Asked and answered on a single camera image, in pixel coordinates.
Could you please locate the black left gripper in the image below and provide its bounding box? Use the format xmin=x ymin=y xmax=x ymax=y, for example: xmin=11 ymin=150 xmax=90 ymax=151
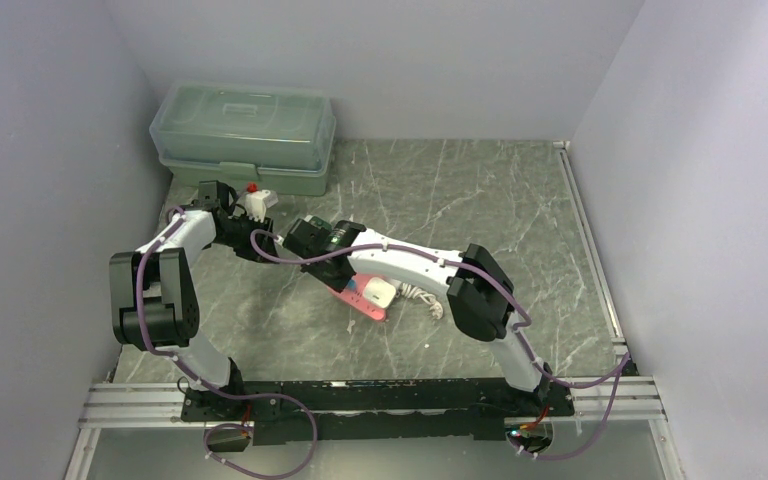
xmin=212 ymin=212 xmax=280 ymax=264

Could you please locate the pink triangular power strip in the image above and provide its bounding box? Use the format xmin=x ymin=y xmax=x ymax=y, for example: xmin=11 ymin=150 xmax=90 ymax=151
xmin=329 ymin=283 xmax=387 ymax=322

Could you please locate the white plug adapter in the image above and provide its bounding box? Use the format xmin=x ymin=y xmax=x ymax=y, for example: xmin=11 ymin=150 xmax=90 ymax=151
xmin=362 ymin=277 xmax=397 ymax=310

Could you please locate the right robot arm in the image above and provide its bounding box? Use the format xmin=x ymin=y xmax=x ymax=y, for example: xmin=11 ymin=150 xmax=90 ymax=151
xmin=281 ymin=217 xmax=550 ymax=415

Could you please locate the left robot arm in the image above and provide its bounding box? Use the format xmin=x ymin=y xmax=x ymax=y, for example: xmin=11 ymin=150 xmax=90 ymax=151
xmin=109 ymin=180 xmax=278 ymax=420

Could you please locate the green plastic storage box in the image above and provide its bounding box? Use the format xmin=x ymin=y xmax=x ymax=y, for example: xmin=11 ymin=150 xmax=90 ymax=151
xmin=149 ymin=81 xmax=337 ymax=196

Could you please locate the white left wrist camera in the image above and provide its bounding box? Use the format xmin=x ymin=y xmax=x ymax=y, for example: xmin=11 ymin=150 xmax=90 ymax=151
xmin=237 ymin=182 xmax=279 ymax=222

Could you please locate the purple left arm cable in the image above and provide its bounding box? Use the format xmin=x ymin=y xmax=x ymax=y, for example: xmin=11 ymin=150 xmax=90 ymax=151
xmin=133 ymin=205 xmax=320 ymax=480

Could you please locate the white power strip cord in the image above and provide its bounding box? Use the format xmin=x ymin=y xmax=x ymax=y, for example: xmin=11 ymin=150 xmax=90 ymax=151
xmin=397 ymin=283 xmax=447 ymax=323

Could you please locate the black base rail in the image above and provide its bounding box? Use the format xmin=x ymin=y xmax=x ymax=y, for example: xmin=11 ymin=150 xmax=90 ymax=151
xmin=180 ymin=378 xmax=574 ymax=446

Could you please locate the aluminium frame rail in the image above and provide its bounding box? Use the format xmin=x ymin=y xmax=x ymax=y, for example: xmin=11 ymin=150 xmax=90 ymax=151
xmin=62 ymin=140 xmax=687 ymax=480

